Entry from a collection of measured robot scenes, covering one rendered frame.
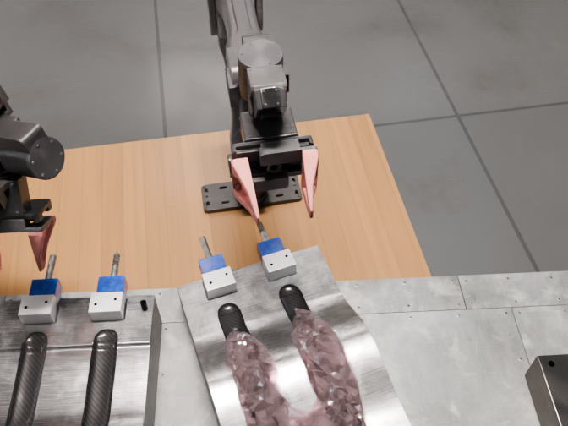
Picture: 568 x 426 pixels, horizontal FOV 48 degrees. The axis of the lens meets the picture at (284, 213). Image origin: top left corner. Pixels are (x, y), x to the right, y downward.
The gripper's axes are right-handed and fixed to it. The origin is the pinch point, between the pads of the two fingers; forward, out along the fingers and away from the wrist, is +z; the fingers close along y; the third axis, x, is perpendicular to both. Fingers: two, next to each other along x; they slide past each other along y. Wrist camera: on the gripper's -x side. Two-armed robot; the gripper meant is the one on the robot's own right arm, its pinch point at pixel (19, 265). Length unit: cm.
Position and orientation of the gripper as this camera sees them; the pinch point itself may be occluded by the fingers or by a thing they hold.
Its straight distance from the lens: 101.4
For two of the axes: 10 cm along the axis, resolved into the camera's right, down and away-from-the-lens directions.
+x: -0.4, -3.5, 9.3
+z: 0.2, 9.3, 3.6
